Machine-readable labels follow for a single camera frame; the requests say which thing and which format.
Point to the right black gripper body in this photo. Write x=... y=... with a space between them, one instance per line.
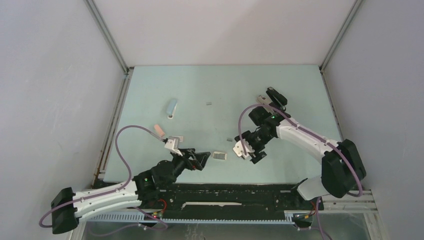
x=257 y=141

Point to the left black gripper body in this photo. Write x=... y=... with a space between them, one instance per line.
x=180 y=163

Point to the staple tray box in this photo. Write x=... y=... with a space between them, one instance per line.
x=219 y=155

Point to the pink mini stapler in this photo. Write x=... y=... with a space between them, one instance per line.
x=159 y=131

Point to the beige and black stapler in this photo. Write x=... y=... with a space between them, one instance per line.
x=263 y=100

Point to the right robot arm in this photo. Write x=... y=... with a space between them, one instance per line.
x=342 y=168

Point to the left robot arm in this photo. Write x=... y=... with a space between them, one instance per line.
x=70 y=208

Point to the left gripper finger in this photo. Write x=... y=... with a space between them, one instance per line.
x=201 y=159
x=188 y=154

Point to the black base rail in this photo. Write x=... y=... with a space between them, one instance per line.
x=224 y=202

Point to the light blue stapler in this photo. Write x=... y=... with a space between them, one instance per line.
x=171 y=108

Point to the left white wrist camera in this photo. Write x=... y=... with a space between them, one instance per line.
x=172 y=144

